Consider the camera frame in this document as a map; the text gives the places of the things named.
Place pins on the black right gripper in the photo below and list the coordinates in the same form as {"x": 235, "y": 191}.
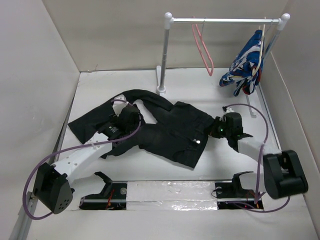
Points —
{"x": 218, "y": 120}

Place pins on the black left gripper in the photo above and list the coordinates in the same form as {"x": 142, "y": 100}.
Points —
{"x": 134, "y": 126}

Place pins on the black denim trousers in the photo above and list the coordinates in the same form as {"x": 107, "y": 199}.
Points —
{"x": 180, "y": 133}

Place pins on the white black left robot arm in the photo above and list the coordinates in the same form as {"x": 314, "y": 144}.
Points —
{"x": 53, "y": 182}

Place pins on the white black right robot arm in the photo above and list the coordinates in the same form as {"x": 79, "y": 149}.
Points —
{"x": 283, "y": 175}

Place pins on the cream wooden hanger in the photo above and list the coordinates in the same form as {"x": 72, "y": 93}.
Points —
{"x": 255, "y": 70}

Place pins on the pink plastic hanger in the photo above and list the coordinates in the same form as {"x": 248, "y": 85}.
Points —
{"x": 202, "y": 48}

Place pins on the blue patterned garment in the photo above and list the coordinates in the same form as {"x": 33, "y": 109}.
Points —
{"x": 240, "y": 71}

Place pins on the white foam tape panel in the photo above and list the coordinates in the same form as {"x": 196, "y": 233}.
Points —
{"x": 170, "y": 196}

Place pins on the silver white clothes rack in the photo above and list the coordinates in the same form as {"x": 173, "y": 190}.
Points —
{"x": 224, "y": 38}

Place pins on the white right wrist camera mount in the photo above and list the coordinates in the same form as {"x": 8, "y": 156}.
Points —
{"x": 227, "y": 110}

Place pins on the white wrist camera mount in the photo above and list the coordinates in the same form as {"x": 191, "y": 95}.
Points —
{"x": 118, "y": 104}
{"x": 227, "y": 110}

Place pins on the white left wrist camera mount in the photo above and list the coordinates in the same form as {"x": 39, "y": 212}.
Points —
{"x": 118, "y": 104}

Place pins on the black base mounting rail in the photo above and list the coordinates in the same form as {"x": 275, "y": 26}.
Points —
{"x": 224, "y": 193}

